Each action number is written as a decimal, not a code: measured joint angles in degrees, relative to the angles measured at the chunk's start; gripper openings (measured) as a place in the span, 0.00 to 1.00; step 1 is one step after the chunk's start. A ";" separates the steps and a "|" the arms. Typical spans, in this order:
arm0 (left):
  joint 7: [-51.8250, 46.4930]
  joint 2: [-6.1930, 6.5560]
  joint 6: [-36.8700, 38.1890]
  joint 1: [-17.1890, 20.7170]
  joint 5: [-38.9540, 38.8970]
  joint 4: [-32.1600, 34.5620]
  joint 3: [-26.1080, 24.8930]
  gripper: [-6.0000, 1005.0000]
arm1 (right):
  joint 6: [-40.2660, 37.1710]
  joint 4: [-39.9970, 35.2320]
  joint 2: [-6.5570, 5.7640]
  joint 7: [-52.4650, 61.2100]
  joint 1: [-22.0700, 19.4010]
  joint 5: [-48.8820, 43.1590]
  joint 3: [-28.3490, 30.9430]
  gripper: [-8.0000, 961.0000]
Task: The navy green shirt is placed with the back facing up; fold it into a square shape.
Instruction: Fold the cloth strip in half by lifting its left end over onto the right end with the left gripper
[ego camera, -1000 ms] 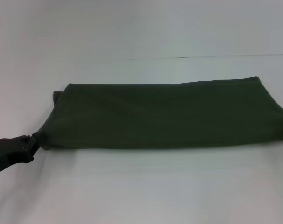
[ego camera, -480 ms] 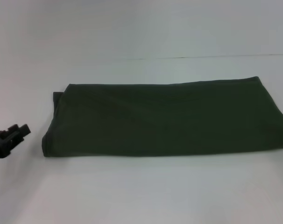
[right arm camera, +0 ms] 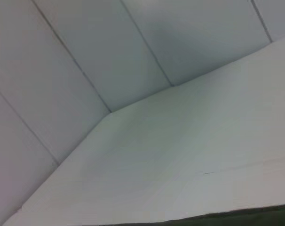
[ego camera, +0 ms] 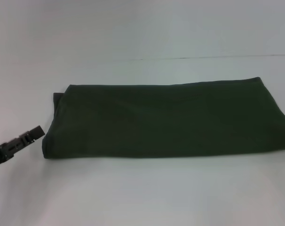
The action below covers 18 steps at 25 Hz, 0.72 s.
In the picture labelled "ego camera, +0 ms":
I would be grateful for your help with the dark green shirt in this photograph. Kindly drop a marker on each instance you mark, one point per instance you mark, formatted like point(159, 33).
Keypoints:
point(168, 117)

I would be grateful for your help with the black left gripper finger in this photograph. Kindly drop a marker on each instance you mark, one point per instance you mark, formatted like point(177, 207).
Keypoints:
point(34, 133)

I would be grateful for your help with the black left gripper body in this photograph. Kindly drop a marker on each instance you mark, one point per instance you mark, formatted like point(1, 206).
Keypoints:
point(6, 150)

